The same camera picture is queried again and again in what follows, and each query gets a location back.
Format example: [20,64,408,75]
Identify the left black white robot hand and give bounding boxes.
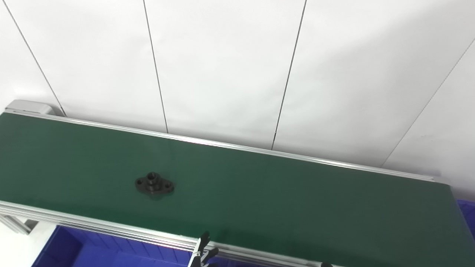
[187,231,219,267]

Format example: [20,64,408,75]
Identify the black flanged metal part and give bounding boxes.
[135,172,175,196]

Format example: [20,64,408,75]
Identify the green conveyor belt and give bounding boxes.
[0,99,451,267]
[0,112,475,267]

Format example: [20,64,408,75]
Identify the blue plastic bin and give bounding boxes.
[456,200,475,240]
[32,225,193,267]

